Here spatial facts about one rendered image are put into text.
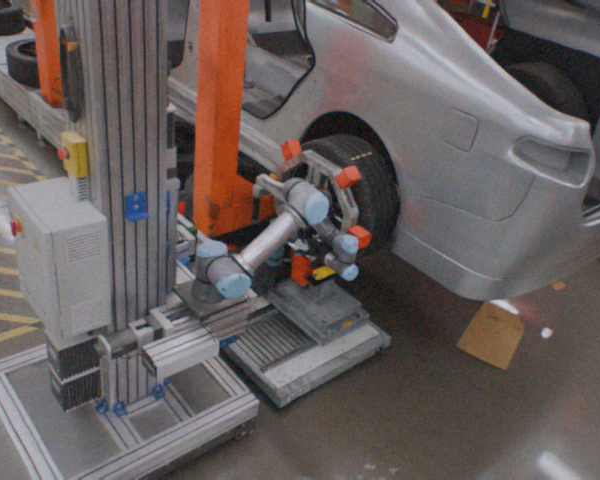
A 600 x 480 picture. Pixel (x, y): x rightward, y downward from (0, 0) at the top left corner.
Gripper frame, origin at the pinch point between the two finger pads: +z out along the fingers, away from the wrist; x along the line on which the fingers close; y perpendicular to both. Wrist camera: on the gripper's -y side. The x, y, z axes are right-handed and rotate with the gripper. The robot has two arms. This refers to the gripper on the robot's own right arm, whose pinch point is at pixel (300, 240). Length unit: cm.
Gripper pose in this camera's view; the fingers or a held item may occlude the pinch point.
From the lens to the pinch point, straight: 294.1
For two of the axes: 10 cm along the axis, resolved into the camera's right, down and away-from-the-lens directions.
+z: -6.6, -4.9, 5.7
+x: -7.4, 2.8, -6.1
